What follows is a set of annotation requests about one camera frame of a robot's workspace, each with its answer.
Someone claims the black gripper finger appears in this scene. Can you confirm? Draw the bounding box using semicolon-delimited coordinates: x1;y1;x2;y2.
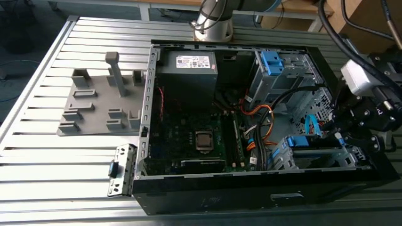
338;128;389;153
326;94;367;137

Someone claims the blue disk wire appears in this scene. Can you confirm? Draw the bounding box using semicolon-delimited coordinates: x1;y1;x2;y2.
304;113;322;137

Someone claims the hard disk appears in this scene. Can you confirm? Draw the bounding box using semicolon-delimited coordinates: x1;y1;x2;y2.
272;134;346;169

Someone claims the metal disk bay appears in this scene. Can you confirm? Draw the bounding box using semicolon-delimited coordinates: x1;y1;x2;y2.
271;135;367;170

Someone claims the metal drive cage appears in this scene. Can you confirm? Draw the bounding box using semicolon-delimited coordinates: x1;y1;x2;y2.
250;50;324;109

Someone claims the blue plastic bay latch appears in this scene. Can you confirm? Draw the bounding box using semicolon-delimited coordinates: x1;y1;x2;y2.
259;50;286;77

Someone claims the green RAM stick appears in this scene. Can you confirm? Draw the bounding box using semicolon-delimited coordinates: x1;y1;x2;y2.
231;110;247;168

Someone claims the brown cabinet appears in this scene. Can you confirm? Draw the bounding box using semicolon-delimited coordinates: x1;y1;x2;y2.
326;0;402;64

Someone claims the black PC case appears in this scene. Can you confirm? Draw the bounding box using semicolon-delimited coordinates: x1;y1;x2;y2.
131;39;402;215

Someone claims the CPU socket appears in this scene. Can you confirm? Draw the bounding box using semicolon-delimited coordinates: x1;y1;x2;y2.
194;130;216;153

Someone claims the black graphics card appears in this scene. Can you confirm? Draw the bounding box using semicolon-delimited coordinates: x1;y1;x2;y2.
180;159;227;173

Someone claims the grey power supply unit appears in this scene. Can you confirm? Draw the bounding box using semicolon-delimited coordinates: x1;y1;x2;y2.
156;51;219;109

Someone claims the dark green motherboard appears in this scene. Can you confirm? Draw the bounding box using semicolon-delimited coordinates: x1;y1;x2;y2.
147;108;254;175

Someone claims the grey parts rack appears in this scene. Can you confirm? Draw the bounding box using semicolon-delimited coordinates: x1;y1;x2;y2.
55;51;148;137

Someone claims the black round bin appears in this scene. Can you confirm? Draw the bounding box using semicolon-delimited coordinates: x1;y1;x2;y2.
0;0;36;55

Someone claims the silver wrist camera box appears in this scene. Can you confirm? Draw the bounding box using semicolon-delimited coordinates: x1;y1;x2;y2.
339;59;379;97

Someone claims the thick black case cable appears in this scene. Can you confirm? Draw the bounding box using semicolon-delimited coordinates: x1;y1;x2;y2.
254;85;326;170

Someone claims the orange wire bundle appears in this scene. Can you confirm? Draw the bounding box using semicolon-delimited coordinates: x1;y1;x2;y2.
240;104;279;152

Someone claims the wooden desk white frame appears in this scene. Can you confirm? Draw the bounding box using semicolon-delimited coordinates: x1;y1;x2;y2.
47;0;334;33

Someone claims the thin red wire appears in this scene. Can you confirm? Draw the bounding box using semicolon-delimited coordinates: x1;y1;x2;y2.
156;86;167;120

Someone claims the metal bracket with blue latch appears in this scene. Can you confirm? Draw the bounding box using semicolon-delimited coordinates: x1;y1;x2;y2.
107;143;137;197

